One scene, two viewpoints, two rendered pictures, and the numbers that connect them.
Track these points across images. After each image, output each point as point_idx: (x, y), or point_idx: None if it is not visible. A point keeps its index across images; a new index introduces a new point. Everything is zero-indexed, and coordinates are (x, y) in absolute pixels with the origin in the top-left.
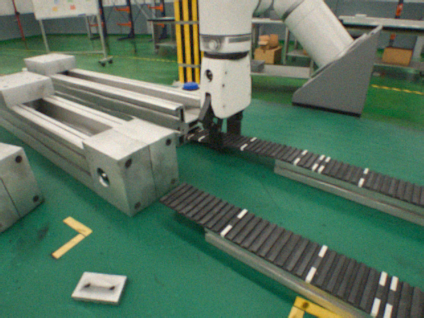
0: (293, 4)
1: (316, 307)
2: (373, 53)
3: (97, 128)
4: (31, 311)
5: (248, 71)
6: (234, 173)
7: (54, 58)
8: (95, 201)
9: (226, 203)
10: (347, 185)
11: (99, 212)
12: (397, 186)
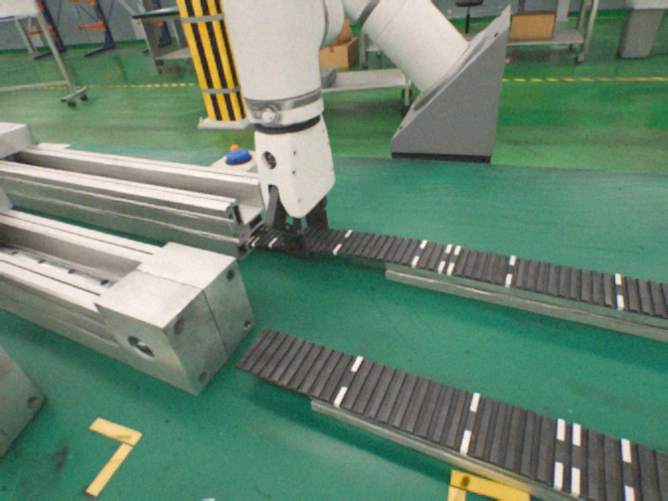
0: (372, 0)
1: (480, 480)
2: (501, 67)
3: (108, 262)
4: None
5: (325, 138)
6: (331, 291)
7: None
8: (134, 381)
9: (332, 351)
10: (490, 286)
11: (144, 400)
12: (559, 277)
